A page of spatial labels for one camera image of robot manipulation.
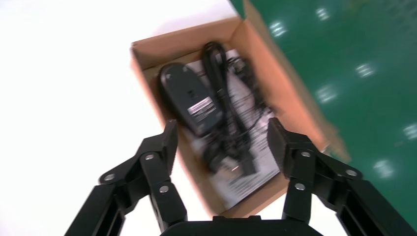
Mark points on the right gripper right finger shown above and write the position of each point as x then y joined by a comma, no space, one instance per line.
325,176

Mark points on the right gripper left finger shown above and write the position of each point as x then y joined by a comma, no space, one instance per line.
153,163

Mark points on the brown cardboard storage box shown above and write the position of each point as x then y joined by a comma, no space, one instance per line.
182,39

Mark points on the white printed instruction sheet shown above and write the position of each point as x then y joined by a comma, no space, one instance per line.
257,182

